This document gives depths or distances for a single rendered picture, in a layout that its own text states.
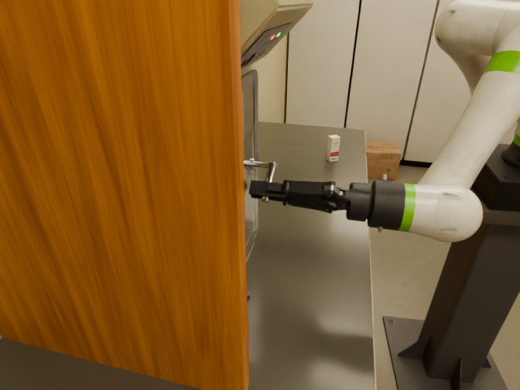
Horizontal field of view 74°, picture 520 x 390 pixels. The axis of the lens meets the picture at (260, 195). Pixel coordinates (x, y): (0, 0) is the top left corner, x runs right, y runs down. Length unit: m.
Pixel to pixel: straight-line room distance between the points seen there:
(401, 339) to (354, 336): 1.28
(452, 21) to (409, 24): 2.54
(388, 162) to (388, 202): 2.77
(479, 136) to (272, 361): 0.61
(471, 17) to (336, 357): 0.78
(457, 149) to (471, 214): 0.19
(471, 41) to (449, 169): 0.31
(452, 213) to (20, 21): 0.65
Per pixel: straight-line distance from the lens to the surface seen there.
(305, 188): 0.65
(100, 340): 0.69
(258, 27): 0.40
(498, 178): 1.26
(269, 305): 0.77
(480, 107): 0.87
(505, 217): 1.30
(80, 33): 0.40
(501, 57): 0.91
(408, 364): 1.93
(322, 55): 3.53
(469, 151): 0.83
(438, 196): 0.68
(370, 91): 3.58
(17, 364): 0.81
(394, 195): 0.67
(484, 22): 0.97
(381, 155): 3.39
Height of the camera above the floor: 1.51
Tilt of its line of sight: 30 degrees down
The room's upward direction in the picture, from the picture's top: straight up
